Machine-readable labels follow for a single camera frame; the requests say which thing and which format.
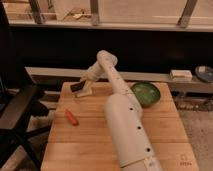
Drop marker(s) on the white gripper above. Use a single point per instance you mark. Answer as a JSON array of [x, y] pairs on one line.
[[88, 78]]

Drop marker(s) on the black eraser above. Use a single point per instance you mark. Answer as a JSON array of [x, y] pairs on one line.
[[77, 86]]

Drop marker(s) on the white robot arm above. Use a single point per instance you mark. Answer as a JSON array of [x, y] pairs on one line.
[[123, 114]]

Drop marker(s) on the orange carrot toy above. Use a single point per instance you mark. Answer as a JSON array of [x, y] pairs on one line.
[[71, 118]]

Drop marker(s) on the wooden table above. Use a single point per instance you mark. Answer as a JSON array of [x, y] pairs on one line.
[[88, 146]]

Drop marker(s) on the green bowl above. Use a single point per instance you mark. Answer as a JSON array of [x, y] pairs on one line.
[[146, 93]]

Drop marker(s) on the black office chair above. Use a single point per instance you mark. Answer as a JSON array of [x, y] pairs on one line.
[[14, 122]]

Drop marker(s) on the small box on ledge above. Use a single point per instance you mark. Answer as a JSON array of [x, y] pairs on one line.
[[181, 75]]

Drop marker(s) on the dark round disc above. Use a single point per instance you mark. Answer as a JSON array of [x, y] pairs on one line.
[[204, 73]]

